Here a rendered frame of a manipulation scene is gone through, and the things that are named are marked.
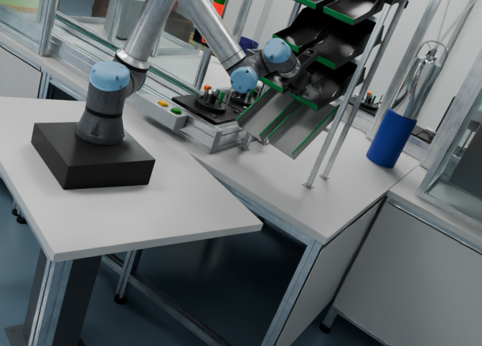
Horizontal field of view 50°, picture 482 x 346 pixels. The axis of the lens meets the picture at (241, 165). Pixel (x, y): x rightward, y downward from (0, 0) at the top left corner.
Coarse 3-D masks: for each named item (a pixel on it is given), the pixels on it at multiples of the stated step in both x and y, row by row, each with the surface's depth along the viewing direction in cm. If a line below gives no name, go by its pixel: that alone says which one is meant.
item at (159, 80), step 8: (80, 48) 242; (112, 48) 259; (120, 48) 259; (96, 56) 239; (104, 56) 254; (112, 56) 258; (152, 64) 254; (152, 72) 247; (160, 72) 249; (152, 80) 245; (160, 80) 245; (168, 80) 243; (176, 80) 244; (152, 88) 225; (160, 88) 239; (168, 88) 242; (176, 88) 241; (184, 88) 240; (192, 88) 241; (168, 96) 233
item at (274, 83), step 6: (294, 54) 209; (300, 54) 212; (312, 66) 199; (276, 72) 204; (312, 72) 201; (264, 78) 198; (270, 78) 201; (276, 78) 201; (270, 84) 196; (276, 84) 198; (282, 90) 193
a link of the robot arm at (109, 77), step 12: (96, 72) 156; (108, 72) 157; (120, 72) 159; (96, 84) 157; (108, 84) 156; (120, 84) 158; (132, 84) 167; (96, 96) 158; (108, 96) 158; (120, 96) 160; (96, 108) 159; (108, 108) 160; (120, 108) 163
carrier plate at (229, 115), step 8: (176, 96) 220; (184, 96) 223; (192, 96) 227; (184, 104) 215; (192, 104) 217; (200, 112) 212; (208, 112) 215; (232, 112) 226; (208, 120) 210; (216, 120) 210; (224, 120) 213; (232, 120) 219
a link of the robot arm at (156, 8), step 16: (160, 0) 159; (144, 16) 162; (160, 16) 162; (144, 32) 164; (160, 32) 167; (128, 48) 167; (144, 48) 166; (128, 64) 167; (144, 64) 170; (144, 80) 179
